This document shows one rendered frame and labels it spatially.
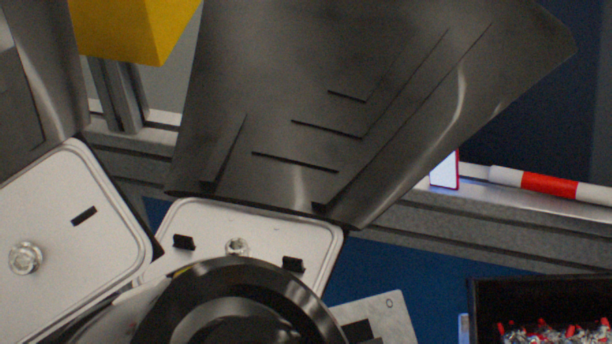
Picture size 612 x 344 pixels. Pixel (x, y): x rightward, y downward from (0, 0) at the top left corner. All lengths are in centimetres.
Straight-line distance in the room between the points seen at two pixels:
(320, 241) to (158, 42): 43
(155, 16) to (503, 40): 35
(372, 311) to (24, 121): 32
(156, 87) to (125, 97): 108
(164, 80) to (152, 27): 124
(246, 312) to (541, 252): 59
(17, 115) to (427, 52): 26
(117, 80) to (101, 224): 58
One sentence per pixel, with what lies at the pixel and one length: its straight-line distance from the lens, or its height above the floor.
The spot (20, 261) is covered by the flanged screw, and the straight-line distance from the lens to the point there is 54.
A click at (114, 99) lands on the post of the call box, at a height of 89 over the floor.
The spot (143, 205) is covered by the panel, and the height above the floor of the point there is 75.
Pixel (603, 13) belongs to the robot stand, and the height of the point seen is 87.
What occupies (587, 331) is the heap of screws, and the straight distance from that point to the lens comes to 99.
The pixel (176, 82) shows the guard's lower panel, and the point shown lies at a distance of 228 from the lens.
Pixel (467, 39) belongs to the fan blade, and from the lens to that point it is 72.
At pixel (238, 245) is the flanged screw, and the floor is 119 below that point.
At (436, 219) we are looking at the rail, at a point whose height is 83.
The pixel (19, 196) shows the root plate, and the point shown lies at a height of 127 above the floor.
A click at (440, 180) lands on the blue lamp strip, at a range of 106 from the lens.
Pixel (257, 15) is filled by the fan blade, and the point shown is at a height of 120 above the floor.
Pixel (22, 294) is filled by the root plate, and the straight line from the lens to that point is 55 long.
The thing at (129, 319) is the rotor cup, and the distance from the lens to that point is 50.
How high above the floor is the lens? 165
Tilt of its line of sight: 46 degrees down
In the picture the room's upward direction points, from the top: 9 degrees counter-clockwise
